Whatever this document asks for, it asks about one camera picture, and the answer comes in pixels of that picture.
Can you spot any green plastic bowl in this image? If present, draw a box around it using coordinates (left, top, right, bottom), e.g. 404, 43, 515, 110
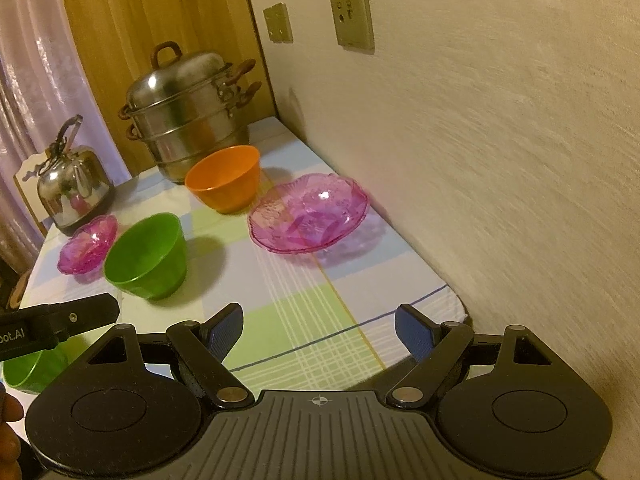
103, 213, 188, 302
2, 332, 72, 394

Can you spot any large beige wall socket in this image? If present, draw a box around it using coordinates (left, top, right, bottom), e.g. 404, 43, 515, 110
328, 0, 376, 53

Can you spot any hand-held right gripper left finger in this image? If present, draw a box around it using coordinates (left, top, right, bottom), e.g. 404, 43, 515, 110
87, 303, 252, 408

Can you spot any pale sheer curtain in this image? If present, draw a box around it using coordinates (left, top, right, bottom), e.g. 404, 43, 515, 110
0, 0, 133, 261

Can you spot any small pink glass bowl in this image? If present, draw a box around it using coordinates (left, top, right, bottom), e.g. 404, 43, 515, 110
57, 214, 119, 276

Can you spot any stainless steel steamer pot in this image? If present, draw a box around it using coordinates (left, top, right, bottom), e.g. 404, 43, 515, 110
118, 42, 263, 185

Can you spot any large pink glass dish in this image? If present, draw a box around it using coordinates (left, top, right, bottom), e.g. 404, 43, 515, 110
248, 173, 370, 255

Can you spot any orange plastic bowl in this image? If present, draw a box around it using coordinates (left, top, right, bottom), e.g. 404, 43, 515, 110
184, 145, 261, 214

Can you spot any wooden wall panel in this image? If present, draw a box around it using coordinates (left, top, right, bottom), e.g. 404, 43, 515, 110
57, 0, 278, 181

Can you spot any small beige wall socket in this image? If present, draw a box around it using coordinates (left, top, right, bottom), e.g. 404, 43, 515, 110
262, 2, 294, 43

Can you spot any stainless steel kettle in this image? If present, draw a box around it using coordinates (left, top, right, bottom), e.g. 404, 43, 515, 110
37, 115, 112, 236

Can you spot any checked pastel tablecloth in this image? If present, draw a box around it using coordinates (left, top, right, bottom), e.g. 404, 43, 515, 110
17, 115, 471, 401

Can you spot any person's left hand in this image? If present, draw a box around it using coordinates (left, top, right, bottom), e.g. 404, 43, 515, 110
0, 384, 25, 466

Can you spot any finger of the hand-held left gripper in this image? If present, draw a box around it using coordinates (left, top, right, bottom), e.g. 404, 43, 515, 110
55, 294, 121, 337

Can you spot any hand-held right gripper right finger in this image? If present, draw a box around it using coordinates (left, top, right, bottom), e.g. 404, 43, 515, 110
385, 304, 552, 408

